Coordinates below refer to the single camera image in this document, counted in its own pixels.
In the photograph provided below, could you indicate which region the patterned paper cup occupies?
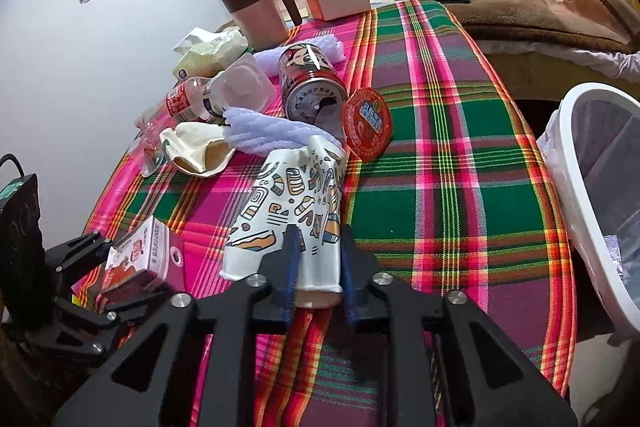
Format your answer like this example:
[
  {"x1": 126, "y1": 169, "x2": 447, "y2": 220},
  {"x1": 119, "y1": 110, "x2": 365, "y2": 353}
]
[{"x1": 220, "y1": 134, "x2": 346, "y2": 309}]

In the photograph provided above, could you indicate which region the red foil lid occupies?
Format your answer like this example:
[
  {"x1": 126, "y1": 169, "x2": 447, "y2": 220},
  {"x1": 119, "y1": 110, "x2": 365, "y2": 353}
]
[{"x1": 342, "y1": 88, "x2": 393, "y2": 162}]

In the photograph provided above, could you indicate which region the tissue pack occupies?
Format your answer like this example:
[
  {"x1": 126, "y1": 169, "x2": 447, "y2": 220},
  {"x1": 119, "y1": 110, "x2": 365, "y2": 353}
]
[{"x1": 172, "y1": 27, "x2": 248, "y2": 81}]

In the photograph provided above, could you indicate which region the white trash bin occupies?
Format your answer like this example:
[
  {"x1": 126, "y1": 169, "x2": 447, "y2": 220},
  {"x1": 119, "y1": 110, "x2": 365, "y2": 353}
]
[{"x1": 537, "y1": 82, "x2": 639, "y2": 346}]

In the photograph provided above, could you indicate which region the red white snack box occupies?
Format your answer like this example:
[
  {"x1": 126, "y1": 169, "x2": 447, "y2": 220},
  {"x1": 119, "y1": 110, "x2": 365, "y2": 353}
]
[{"x1": 101, "y1": 217, "x2": 170, "y2": 300}]

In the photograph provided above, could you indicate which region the purple milk carton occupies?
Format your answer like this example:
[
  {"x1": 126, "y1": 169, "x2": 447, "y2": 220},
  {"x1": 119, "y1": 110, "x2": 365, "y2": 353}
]
[{"x1": 604, "y1": 234, "x2": 627, "y2": 281}]

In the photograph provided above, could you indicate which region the plaid pink green tablecloth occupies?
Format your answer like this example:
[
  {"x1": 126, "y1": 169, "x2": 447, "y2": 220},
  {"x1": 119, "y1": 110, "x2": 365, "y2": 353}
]
[{"x1": 86, "y1": 0, "x2": 576, "y2": 426}]

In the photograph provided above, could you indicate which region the red drink can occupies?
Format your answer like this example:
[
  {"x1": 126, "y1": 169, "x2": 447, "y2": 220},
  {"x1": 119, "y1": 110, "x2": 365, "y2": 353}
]
[{"x1": 279, "y1": 62, "x2": 347, "y2": 124}]

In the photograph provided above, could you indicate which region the clear plastic bottle red label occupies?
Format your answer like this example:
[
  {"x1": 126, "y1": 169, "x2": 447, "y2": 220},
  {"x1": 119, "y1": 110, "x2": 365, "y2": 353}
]
[{"x1": 134, "y1": 77, "x2": 215, "y2": 142}]

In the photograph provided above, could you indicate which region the bed with brown blanket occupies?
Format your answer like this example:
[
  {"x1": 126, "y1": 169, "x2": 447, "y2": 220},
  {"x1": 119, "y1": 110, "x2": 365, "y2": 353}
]
[{"x1": 295, "y1": 0, "x2": 639, "y2": 82}]

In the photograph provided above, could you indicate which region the brown white travel mug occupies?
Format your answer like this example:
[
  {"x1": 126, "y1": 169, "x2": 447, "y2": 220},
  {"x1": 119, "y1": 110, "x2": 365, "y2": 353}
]
[{"x1": 221, "y1": 0, "x2": 303, "y2": 51}]

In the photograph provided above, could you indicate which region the beige paper bag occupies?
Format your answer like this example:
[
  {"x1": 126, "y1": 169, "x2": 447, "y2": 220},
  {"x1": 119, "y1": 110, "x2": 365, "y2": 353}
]
[{"x1": 160, "y1": 122, "x2": 235, "y2": 178}]

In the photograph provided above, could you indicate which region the clear plastic cup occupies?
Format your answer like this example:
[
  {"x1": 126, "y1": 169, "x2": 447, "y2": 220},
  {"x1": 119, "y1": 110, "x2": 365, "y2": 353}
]
[{"x1": 128, "y1": 126, "x2": 165, "y2": 178}]

